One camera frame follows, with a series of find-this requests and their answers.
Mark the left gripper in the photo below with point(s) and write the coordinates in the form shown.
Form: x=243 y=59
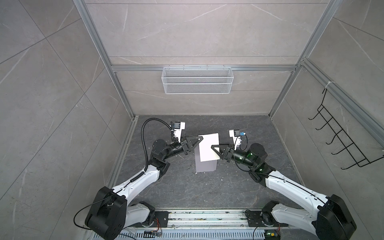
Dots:
x=185 y=145

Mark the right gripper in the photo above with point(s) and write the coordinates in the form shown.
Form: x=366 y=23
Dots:
x=228 y=152

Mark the beige letter paper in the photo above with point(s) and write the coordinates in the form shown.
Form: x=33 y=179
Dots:
x=211 y=139

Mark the grey purple envelope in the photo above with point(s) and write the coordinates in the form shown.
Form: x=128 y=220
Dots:
x=205 y=162

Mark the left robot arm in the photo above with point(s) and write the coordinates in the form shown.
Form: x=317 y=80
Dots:
x=111 y=210

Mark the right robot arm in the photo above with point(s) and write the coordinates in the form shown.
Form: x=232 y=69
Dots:
x=327 y=217

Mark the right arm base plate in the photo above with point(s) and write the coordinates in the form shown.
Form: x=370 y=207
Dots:
x=257 y=218

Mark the aluminium rail frame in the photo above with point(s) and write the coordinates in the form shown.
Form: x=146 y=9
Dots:
x=207 y=220

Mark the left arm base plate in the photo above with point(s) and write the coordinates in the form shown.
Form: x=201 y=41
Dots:
x=158 y=218

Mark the black wire hook rack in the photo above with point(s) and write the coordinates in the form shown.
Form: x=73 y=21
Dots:
x=339 y=133

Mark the white vented cable duct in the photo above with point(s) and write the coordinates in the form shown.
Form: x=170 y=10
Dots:
x=233 y=234

